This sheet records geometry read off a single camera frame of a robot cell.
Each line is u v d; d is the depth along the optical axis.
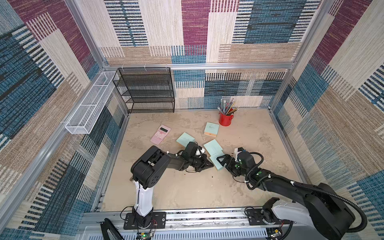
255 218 0.73
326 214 0.41
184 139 1.01
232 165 0.76
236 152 0.83
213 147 0.94
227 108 1.08
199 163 0.83
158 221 0.73
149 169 0.52
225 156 0.79
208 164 0.89
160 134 1.05
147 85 1.08
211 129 1.05
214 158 0.90
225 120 1.08
